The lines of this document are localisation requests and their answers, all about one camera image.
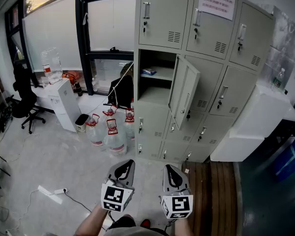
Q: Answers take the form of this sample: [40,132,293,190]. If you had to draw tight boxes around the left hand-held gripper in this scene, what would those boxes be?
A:
[100,159,136,213]

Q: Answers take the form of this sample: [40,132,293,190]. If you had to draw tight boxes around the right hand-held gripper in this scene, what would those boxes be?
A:
[159,165,194,220]

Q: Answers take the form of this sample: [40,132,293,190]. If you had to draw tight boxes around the grey metal locker cabinet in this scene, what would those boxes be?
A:
[133,0,276,163]

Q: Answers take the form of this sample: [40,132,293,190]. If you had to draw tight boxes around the person's right forearm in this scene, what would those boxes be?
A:
[173,218,195,236]

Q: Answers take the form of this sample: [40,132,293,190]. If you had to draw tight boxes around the person's left forearm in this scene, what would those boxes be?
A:
[75,203,109,236]

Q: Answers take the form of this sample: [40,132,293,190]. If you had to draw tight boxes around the locker door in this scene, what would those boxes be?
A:
[168,54,201,130]

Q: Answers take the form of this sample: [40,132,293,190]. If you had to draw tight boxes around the brown wooden pallet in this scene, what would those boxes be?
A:
[181,161,239,236]

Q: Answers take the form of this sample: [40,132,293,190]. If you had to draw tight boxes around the person's gray shorts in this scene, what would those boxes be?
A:
[105,215,168,236]

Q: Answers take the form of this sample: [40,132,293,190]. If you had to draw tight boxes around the white paper strip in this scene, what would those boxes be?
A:
[38,185,63,205]

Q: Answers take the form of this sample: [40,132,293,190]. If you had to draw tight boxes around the black bag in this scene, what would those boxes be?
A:
[107,75,134,109]

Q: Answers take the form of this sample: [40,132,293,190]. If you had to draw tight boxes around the black cylinder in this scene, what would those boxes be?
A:
[73,81,83,97]

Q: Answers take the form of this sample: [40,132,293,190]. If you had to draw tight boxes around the white chest freezer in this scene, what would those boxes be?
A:
[210,84,292,162]

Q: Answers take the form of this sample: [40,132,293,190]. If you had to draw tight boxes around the orange device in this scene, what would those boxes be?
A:
[61,72,77,85]

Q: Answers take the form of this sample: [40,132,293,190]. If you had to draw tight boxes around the black office chair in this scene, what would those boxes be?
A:
[11,62,46,135]

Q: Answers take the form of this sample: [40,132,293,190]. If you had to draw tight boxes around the large clear dispenser bottle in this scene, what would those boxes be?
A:
[40,47,63,85]

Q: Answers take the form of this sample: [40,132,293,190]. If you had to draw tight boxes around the black equipment rack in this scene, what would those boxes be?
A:
[0,87,13,134]

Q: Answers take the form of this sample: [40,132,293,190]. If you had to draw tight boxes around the green label plastic bottle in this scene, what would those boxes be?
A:
[272,67,286,93]

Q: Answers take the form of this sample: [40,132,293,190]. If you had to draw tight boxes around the clear water jug red handle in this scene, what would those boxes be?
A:
[103,118,127,157]
[124,108,136,142]
[102,105,118,122]
[85,114,105,147]

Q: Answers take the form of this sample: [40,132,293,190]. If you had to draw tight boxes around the black power cable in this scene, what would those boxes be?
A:
[63,190,109,231]

